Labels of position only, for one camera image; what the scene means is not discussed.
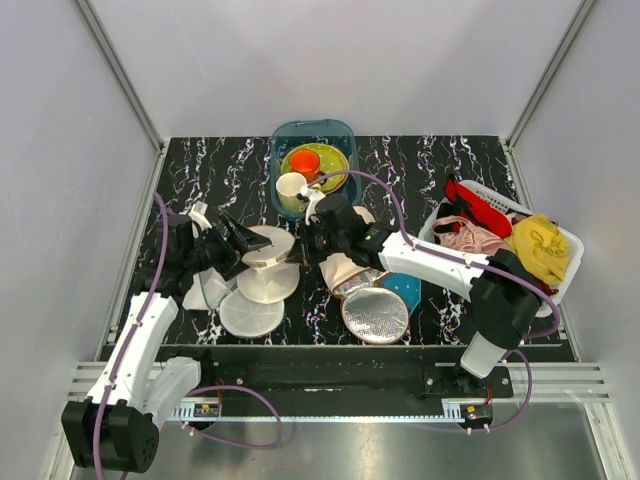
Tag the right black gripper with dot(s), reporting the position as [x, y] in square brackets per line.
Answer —
[298, 256]

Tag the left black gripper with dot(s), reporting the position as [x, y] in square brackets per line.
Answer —
[244, 240]

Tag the beige mesh bra laundry bag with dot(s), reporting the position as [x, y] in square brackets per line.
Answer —
[269, 277]

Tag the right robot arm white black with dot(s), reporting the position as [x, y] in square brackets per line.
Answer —
[501, 293]

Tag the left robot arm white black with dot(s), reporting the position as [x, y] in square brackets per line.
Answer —
[117, 426]

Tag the white open mesh laundry bag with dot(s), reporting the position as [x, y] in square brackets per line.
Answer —
[239, 316]

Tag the cream capybara insulated lunch bag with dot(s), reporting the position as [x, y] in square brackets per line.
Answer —
[373, 314]

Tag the pink bra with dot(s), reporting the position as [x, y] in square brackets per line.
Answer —
[460, 234]

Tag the orange cup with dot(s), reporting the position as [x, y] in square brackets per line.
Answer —
[307, 163]

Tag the green dotted plate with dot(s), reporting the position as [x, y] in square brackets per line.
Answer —
[332, 159]

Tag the blue dotted plate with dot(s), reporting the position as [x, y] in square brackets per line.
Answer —
[405, 286]

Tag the teal transparent plastic bin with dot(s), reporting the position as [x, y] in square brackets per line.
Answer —
[328, 131]

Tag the red garment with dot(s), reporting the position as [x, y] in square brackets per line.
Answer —
[462, 202]

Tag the yellow garment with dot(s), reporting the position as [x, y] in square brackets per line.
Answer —
[541, 247]

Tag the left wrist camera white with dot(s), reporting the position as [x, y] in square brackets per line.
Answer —
[197, 215]

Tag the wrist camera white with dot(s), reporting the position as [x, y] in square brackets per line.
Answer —
[310, 197]
[197, 215]

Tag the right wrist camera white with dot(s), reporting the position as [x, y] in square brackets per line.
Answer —
[310, 197]

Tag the cream yellow-handled mug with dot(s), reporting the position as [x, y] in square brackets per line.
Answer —
[293, 194]

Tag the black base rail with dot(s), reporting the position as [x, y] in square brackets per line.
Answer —
[338, 382]

